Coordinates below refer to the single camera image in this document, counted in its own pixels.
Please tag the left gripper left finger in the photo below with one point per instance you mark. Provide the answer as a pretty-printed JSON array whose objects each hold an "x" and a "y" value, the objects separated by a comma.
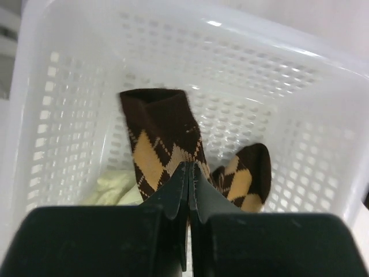
[{"x": 149, "y": 239}]

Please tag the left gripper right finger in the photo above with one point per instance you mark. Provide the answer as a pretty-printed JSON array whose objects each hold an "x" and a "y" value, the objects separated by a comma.
[{"x": 229, "y": 242}]

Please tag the pale yellow cloth in bin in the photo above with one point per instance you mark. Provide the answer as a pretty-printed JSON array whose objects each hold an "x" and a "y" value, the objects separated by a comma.
[{"x": 115, "y": 187}]

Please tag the white plastic bin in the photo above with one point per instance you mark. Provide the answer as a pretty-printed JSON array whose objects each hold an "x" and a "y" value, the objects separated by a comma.
[{"x": 248, "y": 80}]

